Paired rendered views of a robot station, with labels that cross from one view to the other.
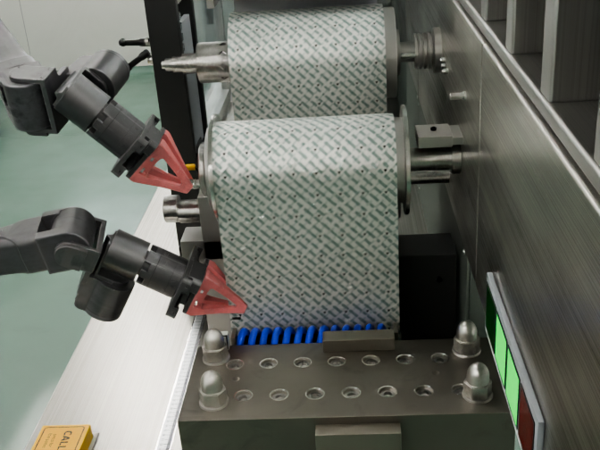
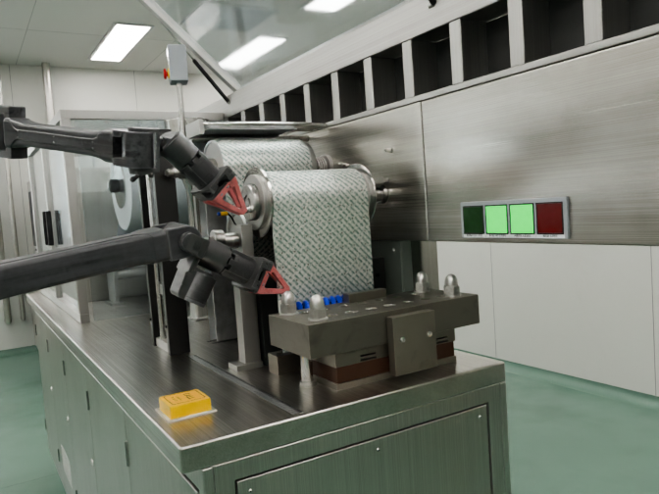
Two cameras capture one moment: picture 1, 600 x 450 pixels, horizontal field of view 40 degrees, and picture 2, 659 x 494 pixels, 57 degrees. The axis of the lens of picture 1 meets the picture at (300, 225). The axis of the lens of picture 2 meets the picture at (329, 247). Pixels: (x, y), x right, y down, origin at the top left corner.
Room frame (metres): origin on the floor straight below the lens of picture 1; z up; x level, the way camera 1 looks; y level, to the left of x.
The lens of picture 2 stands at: (-0.08, 0.72, 1.23)
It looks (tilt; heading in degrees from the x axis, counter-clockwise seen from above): 4 degrees down; 325
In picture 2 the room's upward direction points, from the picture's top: 4 degrees counter-clockwise
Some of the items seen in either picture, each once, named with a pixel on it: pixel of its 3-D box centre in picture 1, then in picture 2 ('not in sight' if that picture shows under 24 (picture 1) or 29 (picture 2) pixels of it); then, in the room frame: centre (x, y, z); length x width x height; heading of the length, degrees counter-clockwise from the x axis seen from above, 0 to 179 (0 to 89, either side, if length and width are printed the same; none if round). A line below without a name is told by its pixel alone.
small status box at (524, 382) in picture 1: (509, 367); (510, 219); (0.65, -0.19, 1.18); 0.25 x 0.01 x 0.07; 176
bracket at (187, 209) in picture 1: (207, 284); (238, 297); (1.10, 0.14, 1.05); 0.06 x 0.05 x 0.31; 86
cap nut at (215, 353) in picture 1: (214, 344); (287, 302); (0.93, 0.12, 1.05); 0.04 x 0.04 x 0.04
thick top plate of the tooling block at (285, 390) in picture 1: (345, 395); (377, 319); (0.87, -0.04, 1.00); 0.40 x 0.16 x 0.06; 86
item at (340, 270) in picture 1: (312, 278); (326, 264); (0.99, -0.01, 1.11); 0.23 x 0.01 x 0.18; 86
